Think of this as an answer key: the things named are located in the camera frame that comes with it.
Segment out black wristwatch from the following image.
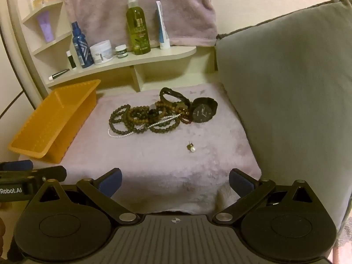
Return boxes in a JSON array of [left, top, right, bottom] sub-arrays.
[[191, 97, 218, 124]]

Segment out small dark bottle white cap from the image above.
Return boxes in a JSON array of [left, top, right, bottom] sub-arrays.
[[66, 50, 77, 70]]

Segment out orange plastic basket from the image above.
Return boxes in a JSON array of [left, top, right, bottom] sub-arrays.
[[8, 79, 102, 163]]

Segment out matte brown bead bracelet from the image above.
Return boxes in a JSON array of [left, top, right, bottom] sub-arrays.
[[109, 104, 135, 137]]

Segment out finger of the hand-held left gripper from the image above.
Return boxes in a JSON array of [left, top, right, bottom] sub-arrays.
[[27, 166, 67, 183], [0, 160, 34, 172]]

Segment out white cream jar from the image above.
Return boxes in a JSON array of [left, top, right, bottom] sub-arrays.
[[90, 40, 114, 65]]

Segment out green spray bottle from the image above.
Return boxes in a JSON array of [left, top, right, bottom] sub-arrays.
[[126, 0, 151, 55]]

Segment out dark wooden bead necklace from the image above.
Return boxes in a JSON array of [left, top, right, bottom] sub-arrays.
[[148, 117, 180, 133]]

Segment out grey green cushion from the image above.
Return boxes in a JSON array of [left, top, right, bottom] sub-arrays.
[[214, 0, 352, 237]]

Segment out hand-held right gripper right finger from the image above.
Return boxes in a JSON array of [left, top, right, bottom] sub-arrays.
[[212, 168, 327, 224]]

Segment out brown wooden bead bracelet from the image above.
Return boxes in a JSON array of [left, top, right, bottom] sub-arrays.
[[155, 100, 178, 116]]

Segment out blue and white tube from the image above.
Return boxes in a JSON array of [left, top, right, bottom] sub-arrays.
[[156, 1, 170, 50]]

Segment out black strap band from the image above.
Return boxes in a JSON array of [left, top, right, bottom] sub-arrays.
[[159, 87, 191, 110]]

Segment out pink hanging towel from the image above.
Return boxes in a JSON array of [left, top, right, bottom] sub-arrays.
[[59, 0, 218, 47]]

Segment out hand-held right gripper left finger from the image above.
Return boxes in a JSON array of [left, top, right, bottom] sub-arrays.
[[27, 168, 139, 224]]

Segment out pink fluffy mat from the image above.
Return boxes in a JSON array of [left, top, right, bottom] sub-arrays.
[[18, 82, 262, 215]]

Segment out cream wooden shelf unit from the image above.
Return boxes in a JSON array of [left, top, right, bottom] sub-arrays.
[[5, 0, 197, 92]]

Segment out white pearl necklace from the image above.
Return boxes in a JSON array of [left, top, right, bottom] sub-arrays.
[[108, 112, 183, 138]]

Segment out blue spray bottle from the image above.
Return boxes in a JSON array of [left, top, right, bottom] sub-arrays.
[[71, 21, 94, 69]]

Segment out purple tube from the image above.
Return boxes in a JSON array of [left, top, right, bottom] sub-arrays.
[[37, 10, 55, 43]]

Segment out glossy brown bead bracelet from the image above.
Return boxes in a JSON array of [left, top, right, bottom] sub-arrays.
[[128, 103, 168, 134]]

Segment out black tube with white cap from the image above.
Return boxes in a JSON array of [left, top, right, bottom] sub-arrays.
[[49, 69, 70, 81]]

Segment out amber bead bracelet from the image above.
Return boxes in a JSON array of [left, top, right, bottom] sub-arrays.
[[178, 111, 192, 125]]

